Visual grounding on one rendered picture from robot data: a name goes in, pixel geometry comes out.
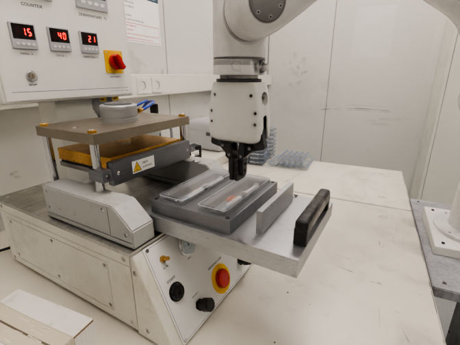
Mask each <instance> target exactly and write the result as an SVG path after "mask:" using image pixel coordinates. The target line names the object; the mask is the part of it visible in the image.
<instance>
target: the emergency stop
mask: <svg viewBox="0 0 460 345"><path fill-rule="evenodd" d="M216 284H217V286H218V287H220V288H226V287H227V286H228V284H229V273H228V271H227V270H226V269H224V268H221V269H219V270H218V271H217V273H216Z"/></svg>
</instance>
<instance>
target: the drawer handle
mask: <svg viewBox="0 0 460 345"><path fill-rule="evenodd" d="M329 203H330V190H328V189H324V188H321V189H320V190H319V191H318V193H317V194H316V195H315V197H313V199H312V200H311V201H310V203H309V204H308V206H306V208H305V209H304V210H303V212H302V213H301V215H300V216H299V217H298V218H297V219H296V222H295V228H294V238H293V244H296V245H299V246H304V247H306V246H307V244H308V239H309V232H310V231H311V228H312V227H313V226H314V224H315V222H316V221H317V219H318V217H319V216H320V215H321V213H322V211H323V210H326V211H328V209H329Z"/></svg>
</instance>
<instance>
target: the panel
mask: <svg viewBox="0 0 460 345"><path fill-rule="evenodd" d="M177 240H178V238H175V237H172V236H170V235H165V236H163V237H161V238H160V239H158V240H157V241H155V242H154V243H152V244H151V245H149V246H148V247H146V248H145V249H143V250H142V253H143V255H144V258H145V259H146V262H147V264H148V266H149V269H150V271H151V274H152V275H153V278H154V280H155V282H156V285H157V287H158V290H159V292H160V294H161V296H162V298H163V301H164V303H165V306H166V308H167V310H168V313H169V315H170V317H171V319H172V322H173V324H174V326H175V328H176V331H177V333H178V335H179V338H180V340H181V343H182V344H183V345H186V344H187V342H188V341H189V340H190V338H191V337H192V336H193V335H194V334H195V333H196V331H197V330H198V329H199V328H200V326H201V325H202V324H203V323H204V322H205V321H206V320H207V318H208V317H209V315H210V314H211V313H212V312H213V311H212V312H203V311H199V310H198V309H196V302H197V300H198V299H200V298H201V299H202V298H213V300H214V302H215V307H214V310H215V308H216V307H217V306H218V305H219V304H220V302H221V301H222V300H223V298H224V297H225V296H226V295H227V294H228V293H229V291H230V290H231V289H232V288H233V286H234V285H235V284H236V283H237V282H238V281H239V279H240V278H241V277H242V275H243V274H244V273H245V272H246V271H247V270H248V268H249V267H250V266H251V265H252V264H251V265H243V264H242V265H239V263H238V259H237V258H234V257H232V256H229V255H225V254H223V253H219V252H217V251H213V250H211V249H208V248H205V247H202V246H199V245H196V246H195V250H194V252H193V253H192V254H191V255H188V256H183V255H181V254H180V253H179V251H178V249H177ZM221 268H224V269H226V270H227V271H228V273H229V284H228V286H227V287H226V288H220V287H218V286H217V284H216V273H217V271H218V270H219V269H221ZM176 283H181V284H182V285H183V286H184V290H185V292H184V295H183V298H182V299H180V300H175V299H174V298H173V297H172V294H171V291H172V288H173V285H174V284H176Z"/></svg>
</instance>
